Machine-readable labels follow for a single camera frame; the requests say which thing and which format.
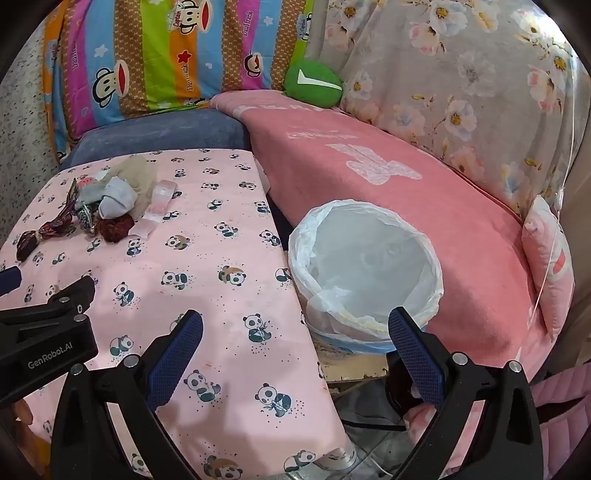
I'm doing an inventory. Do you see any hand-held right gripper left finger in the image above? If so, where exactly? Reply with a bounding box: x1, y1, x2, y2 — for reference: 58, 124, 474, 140
50, 310, 204, 480

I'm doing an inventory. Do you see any striped monkey print pillow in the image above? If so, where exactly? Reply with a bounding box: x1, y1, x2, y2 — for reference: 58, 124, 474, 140
41, 0, 329, 163

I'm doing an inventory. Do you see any thin white cable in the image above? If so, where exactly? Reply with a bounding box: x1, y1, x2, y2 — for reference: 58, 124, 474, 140
530, 60, 579, 334

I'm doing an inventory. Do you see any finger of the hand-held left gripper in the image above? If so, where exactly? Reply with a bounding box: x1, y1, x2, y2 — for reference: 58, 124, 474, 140
0, 267, 23, 297
46, 276, 98, 316

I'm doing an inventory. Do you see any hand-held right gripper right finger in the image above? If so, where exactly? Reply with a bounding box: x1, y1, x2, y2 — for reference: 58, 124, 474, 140
389, 307, 542, 480

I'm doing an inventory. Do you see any dark red scrunchie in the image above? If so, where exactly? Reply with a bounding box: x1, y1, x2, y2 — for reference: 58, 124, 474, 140
98, 216, 136, 244

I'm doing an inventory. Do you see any blue-grey cushion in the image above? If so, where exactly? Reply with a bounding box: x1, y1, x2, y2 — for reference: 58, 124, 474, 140
60, 110, 253, 172

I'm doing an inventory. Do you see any white-lined trash bin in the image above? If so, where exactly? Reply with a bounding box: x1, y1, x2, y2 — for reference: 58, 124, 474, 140
288, 198, 444, 340

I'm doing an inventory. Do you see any green round cushion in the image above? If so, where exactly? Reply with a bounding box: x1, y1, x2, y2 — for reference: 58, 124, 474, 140
283, 60, 345, 110

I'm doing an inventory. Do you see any small pink pillow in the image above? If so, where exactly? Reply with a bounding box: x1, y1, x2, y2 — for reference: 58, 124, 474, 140
522, 195, 576, 343

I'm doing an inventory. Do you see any pink panda print cloth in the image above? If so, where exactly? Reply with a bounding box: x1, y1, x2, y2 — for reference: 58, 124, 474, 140
0, 148, 356, 480

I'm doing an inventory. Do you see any pink wrapper strip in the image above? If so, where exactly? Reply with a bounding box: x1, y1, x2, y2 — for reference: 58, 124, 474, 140
133, 180, 179, 239

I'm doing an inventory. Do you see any pink quilted fabric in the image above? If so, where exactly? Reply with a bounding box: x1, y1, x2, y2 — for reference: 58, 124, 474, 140
530, 364, 588, 480

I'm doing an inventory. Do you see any grey floral quilt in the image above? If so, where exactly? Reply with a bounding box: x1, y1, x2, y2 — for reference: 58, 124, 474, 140
307, 0, 583, 223

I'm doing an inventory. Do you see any grey sock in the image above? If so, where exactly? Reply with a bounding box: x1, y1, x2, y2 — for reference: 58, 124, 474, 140
75, 184, 110, 209

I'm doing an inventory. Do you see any pink blanket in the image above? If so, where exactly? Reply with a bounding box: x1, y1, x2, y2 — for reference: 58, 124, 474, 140
210, 90, 560, 371

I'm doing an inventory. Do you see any round trash bin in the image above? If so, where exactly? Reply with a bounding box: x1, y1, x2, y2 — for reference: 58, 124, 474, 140
302, 314, 398, 355

